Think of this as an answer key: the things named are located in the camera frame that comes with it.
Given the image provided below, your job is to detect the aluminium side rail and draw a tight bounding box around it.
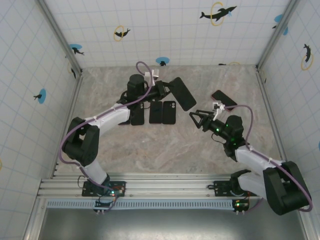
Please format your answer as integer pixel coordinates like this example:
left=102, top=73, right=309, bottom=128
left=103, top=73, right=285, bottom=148
left=255, top=65, right=288, bottom=163
left=50, top=73, right=85, bottom=179

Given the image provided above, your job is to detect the black wire bundle with plugs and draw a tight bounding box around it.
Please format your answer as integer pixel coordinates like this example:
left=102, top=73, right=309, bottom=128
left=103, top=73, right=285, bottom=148
left=93, top=194, right=118, bottom=215

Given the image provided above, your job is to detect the small LED controller board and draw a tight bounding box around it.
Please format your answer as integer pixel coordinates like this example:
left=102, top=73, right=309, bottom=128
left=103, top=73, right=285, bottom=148
left=104, top=184, right=126, bottom=198
left=231, top=198, right=251, bottom=215

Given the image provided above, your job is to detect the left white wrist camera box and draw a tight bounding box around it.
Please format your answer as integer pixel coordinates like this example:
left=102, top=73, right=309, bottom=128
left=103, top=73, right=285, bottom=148
left=144, top=68, right=161, bottom=81

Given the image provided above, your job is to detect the left arm's black base plate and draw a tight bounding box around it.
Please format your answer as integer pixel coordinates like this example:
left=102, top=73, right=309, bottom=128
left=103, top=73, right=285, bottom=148
left=81, top=179, right=127, bottom=198

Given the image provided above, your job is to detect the left arm's purple cable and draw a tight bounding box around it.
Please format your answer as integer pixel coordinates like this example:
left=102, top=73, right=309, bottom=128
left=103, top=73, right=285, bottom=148
left=58, top=61, right=157, bottom=192

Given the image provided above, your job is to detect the aluminium corner post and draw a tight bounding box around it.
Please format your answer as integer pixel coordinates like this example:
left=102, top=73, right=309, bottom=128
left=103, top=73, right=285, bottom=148
left=256, top=0, right=300, bottom=71
left=36, top=0, right=84, bottom=77

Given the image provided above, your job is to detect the right arm's black base plate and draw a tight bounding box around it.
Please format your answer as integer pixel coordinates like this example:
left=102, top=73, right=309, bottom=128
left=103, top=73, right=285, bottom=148
left=213, top=179, right=261, bottom=198

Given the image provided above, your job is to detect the grey metal sheet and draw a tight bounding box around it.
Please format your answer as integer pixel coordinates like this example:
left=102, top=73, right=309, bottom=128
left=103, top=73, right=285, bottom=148
left=37, top=199, right=310, bottom=240

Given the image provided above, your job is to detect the white slotted cable duct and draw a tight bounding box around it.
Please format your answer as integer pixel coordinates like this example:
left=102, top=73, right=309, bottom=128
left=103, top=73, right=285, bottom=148
left=46, top=199, right=237, bottom=210

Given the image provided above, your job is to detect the black phone case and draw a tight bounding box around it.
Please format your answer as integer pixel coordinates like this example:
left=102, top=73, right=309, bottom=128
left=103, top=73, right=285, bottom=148
left=162, top=100, right=177, bottom=125
left=169, top=76, right=198, bottom=113
left=130, top=101, right=145, bottom=126

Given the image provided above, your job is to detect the arm's purple cable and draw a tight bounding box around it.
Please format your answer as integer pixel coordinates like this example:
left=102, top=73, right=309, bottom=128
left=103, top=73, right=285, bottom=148
left=223, top=104, right=314, bottom=213
left=58, top=61, right=157, bottom=192

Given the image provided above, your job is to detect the pink phone case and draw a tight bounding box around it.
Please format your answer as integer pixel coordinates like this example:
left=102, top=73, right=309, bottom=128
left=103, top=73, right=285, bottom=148
left=211, top=89, right=238, bottom=112

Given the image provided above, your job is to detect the right arm's purple cable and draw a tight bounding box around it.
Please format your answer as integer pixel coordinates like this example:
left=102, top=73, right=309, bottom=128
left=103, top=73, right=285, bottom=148
left=223, top=104, right=314, bottom=213

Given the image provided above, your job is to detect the aluminium mounting rail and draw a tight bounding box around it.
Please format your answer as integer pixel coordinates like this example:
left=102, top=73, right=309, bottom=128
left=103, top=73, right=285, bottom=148
left=37, top=173, right=310, bottom=200

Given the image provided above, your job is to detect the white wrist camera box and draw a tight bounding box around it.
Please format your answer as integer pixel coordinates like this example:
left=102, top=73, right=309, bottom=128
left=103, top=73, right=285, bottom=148
left=144, top=68, right=161, bottom=81
left=211, top=100, right=226, bottom=119

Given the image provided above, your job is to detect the large dolphin yellow ring sticker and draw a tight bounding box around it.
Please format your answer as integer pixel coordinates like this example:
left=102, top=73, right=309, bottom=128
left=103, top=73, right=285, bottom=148
left=199, top=1, right=238, bottom=27

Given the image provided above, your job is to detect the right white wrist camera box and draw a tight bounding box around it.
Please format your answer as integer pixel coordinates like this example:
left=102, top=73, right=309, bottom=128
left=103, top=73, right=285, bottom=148
left=211, top=100, right=226, bottom=119

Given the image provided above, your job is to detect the dolphin sticker on blue disc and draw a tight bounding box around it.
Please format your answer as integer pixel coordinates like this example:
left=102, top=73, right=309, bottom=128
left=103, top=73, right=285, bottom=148
left=271, top=13, right=289, bottom=36
left=155, top=56, right=170, bottom=67
left=68, top=43, right=86, bottom=56
left=33, top=88, right=48, bottom=104

